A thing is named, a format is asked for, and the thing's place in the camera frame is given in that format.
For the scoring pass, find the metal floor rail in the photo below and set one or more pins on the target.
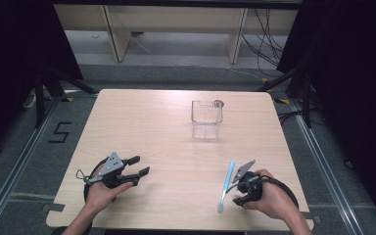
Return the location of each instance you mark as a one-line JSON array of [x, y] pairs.
[[326, 169], [16, 166]]

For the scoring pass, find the person's right hand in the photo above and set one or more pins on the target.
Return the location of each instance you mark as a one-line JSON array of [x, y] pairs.
[[274, 199]]

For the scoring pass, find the yellow tape piece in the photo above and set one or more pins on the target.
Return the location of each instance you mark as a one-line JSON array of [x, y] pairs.
[[282, 101], [68, 99], [264, 80]]

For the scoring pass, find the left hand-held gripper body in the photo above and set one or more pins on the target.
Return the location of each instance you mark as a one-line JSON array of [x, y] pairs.
[[111, 165]]

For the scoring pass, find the light blue toothbrush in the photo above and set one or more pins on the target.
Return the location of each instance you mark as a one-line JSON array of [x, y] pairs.
[[225, 186]]

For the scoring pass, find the person's left hand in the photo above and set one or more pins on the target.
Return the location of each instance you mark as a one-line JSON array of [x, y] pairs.
[[103, 195]]

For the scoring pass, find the beige wooden desk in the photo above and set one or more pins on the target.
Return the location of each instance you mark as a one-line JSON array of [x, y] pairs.
[[176, 19]]

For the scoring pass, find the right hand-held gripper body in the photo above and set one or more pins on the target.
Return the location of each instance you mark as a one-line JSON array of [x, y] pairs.
[[250, 186]]

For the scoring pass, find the clear plastic container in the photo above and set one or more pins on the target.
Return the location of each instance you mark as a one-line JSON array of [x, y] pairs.
[[207, 119]]

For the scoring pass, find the dark curtain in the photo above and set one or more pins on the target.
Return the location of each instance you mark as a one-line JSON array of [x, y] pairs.
[[355, 65], [13, 49]]

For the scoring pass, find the black metal stand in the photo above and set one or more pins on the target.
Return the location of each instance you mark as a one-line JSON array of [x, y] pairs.
[[306, 98], [40, 98]]

